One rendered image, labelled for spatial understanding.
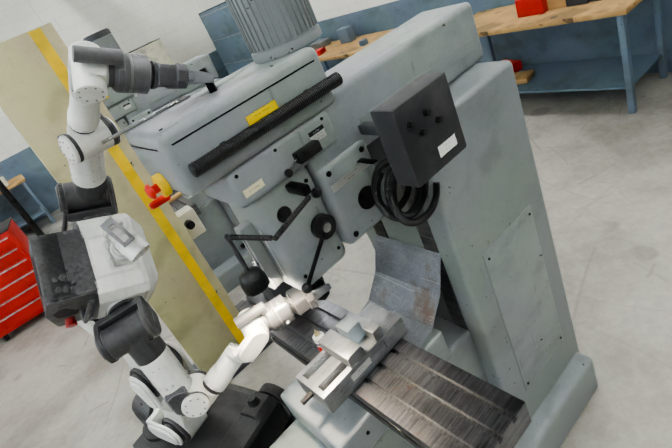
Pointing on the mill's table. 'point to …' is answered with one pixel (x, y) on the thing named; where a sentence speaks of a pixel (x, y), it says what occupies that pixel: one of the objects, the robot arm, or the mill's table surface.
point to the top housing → (226, 119)
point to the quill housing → (273, 214)
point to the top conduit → (264, 125)
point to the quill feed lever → (323, 224)
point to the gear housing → (271, 164)
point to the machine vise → (373, 341)
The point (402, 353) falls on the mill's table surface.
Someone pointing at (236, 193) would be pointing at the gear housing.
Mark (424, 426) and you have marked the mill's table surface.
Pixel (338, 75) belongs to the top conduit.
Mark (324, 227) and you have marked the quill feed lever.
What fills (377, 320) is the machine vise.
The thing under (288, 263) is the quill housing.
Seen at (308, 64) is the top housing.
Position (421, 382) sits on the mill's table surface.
